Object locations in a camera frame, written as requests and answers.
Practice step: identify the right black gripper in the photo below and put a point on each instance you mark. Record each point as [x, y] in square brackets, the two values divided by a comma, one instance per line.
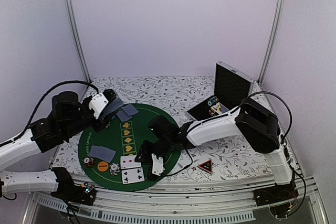
[145, 150]

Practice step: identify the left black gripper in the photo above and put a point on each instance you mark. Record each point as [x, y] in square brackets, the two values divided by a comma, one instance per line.
[102, 124]

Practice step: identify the blue backed cards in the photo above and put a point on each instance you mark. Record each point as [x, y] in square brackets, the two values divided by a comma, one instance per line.
[113, 107]

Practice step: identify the face up diamonds card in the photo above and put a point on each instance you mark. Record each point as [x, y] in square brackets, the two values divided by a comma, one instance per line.
[128, 162]

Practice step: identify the face up clubs card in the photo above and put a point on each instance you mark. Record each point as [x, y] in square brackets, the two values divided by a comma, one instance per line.
[131, 176]

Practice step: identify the dark red chip stack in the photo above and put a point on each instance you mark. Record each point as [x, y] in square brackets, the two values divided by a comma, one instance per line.
[89, 162]

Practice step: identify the orange big blind button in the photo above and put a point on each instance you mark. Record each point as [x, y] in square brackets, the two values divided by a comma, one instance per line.
[102, 166]

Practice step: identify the red black triangular button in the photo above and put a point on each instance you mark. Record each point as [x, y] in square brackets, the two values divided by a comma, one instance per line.
[206, 166]

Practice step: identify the row of poker chips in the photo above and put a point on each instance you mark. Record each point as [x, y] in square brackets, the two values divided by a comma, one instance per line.
[212, 101]

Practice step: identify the dealt cards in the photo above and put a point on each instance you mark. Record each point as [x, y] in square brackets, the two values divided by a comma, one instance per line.
[96, 151]

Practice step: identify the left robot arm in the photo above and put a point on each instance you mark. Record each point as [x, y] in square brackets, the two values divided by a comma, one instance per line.
[67, 118]

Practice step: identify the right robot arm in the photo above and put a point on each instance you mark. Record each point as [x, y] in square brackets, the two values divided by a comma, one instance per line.
[254, 122]

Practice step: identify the round green poker mat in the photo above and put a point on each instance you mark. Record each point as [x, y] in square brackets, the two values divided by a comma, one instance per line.
[124, 138]

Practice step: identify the boxed card deck in case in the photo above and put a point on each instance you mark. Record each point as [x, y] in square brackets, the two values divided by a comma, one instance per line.
[218, 109]

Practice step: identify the aluminium poker chip case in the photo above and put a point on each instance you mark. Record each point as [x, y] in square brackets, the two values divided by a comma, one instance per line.
[231, 86]

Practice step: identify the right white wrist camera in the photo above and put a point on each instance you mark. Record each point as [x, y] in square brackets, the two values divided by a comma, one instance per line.
[157, 167]

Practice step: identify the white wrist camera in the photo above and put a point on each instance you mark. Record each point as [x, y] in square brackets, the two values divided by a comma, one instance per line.
[157, 167]
[99, 101]

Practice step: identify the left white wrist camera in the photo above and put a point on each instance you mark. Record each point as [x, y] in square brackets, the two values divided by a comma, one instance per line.
[99, 101]

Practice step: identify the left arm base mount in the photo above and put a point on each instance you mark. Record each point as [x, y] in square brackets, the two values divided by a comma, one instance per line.
[84, 194]

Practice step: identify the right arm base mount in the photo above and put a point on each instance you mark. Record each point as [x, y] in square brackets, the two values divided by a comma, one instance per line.
[275, 194]

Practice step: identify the left aluminium frame post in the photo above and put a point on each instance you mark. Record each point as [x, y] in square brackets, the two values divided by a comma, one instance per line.
[76, 38]

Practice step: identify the aluminium frame post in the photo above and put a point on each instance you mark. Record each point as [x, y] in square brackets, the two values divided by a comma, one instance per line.
[271, 40]
[76, 38]

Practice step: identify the right aluminium frame post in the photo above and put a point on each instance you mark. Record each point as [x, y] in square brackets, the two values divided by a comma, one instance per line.
[271, 40]

